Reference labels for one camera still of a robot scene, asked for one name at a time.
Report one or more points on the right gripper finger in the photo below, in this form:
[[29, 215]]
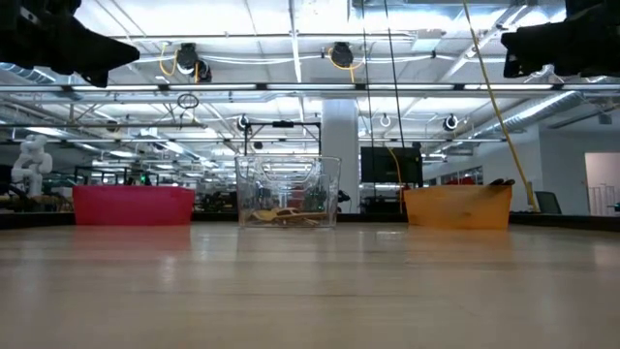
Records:
[[533, 63], [537, 41]]

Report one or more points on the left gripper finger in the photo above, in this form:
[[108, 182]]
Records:
[[102, 46], [97, 63]]

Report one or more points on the black office chair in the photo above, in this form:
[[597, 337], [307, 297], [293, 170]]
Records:
[[548, 201]]

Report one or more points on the red plastic bin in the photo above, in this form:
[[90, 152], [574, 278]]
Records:
[[133, 206]]

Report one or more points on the orange plastic bin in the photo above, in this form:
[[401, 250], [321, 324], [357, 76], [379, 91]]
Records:
[[457, 208]]

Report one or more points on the black monitor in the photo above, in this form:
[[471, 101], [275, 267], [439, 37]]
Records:
[[387, 165]]

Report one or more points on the white pillar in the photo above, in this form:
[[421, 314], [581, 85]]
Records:
[[339, 126]]

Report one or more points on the clear plastic bin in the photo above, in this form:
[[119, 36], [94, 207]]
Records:
[[288, 186]]

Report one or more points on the black metal table frame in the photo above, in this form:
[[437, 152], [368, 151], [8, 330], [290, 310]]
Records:
[[39, 220]]

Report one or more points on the black gantry frame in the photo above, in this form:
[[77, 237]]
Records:
[[282, 124]]

